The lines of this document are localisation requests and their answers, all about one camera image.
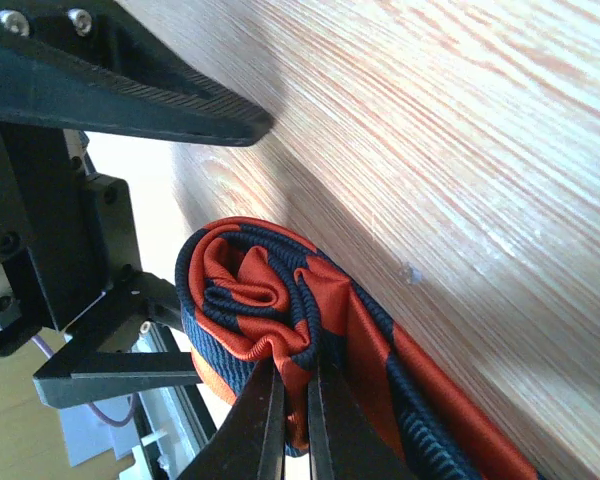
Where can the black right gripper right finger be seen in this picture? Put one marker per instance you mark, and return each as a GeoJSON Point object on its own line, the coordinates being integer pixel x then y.
{"type": "Point", "coordinates": [343, 444]}

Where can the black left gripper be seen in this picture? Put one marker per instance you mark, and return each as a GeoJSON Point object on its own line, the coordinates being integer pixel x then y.
{"type": "Point", "coordinates": [67, 232]}

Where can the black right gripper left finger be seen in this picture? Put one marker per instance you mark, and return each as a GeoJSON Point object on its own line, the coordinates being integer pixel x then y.
{"type": "Point", "coordinates": [250, 442]}

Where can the orange navy striped tie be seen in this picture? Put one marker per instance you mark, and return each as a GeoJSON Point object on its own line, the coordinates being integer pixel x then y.
{"type": "Point", "coordinates": [251, 290]}

